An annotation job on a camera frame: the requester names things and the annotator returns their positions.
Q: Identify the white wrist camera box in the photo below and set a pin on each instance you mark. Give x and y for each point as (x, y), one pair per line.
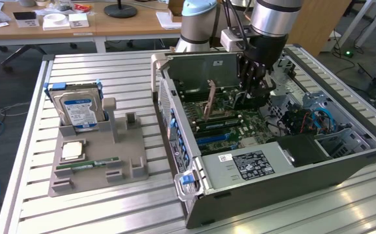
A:
(233, 40)

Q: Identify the blue case latch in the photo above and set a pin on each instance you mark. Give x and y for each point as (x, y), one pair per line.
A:
(186, 180)

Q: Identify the black fan shroud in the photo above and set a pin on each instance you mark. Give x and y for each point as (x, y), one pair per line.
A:
(305, 151)

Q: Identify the wooden desk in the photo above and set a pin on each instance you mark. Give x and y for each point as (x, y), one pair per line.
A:
(29, 34)

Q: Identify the wooden cabinet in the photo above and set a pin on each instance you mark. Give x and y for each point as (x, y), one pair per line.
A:
(324, 24)

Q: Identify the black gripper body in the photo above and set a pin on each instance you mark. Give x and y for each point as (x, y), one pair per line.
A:
(266, 51)

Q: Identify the grey power supply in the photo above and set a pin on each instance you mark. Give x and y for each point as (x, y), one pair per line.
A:
(250, 165)

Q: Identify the socket cover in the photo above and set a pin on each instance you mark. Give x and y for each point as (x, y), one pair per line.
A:
(229, 100)

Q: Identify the open grey PC case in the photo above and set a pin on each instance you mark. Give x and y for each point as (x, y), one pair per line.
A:
(273, 195)

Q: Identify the metal drive cage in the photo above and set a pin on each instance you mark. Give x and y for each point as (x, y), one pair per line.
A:
(287, 97)

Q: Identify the white switch box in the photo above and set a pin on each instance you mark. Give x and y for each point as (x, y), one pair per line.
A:
(334, 41)

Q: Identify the small white labelled box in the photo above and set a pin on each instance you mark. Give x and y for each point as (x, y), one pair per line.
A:
(78, 20)

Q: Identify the RAM stick with white label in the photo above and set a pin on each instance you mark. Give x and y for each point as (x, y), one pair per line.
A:
(223, 124)

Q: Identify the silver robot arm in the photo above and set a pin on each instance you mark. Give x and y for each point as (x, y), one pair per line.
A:
(273, 17)

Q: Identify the silver CPU chip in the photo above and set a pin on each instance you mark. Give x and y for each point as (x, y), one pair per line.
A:
(73, 151)

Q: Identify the device with green light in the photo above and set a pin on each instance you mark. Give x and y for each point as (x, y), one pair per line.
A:
(350, 53)

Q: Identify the long blue expansion slot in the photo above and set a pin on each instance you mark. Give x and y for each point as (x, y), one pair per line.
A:
(214, 138)

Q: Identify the black round lamp base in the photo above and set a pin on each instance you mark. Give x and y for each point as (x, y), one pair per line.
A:
(121, 11)

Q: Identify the blue card retention clip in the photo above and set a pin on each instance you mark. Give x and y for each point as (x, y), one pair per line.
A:
(181, 143)
(171, 117)

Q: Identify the white tape roll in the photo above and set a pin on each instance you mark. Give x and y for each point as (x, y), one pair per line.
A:
(55, 19)

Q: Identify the grey parts rack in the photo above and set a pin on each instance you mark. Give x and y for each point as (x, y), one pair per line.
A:
(103, 175)

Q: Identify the black and white box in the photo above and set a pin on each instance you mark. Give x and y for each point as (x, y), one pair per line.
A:
(26, 19)

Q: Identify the white paper stack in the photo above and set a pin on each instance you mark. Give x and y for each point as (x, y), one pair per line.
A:
(169, 22)

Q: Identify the green motherboard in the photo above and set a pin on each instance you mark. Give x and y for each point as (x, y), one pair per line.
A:
(243, 126)

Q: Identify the graphics card with gold bracket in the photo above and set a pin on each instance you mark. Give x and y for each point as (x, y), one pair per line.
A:
(211, 97)

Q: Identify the CPU socket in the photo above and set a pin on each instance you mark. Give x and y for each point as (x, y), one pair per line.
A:
(223, 112)

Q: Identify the flat white box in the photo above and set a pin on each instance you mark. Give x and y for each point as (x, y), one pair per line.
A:
(57, 26)

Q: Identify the red small item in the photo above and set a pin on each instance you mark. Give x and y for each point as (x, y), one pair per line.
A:
(82, 8)

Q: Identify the green RAM stick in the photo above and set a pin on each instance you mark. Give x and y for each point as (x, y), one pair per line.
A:
(90, 163)

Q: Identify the grey cup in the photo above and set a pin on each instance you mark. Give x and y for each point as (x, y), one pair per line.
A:
(27, 3)

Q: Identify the brown cardboard box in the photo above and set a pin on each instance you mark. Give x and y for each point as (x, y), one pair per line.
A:
(175, 7)

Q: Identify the white table frame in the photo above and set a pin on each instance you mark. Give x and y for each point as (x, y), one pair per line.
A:
(354, 24)

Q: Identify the hard disk with blue carrier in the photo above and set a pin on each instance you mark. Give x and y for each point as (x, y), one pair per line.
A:
(78, 112)

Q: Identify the metal disk bay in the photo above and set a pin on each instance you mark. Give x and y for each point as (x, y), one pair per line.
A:
(347, 143)

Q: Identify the black chair base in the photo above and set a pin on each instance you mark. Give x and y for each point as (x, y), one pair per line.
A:
(19, 54)

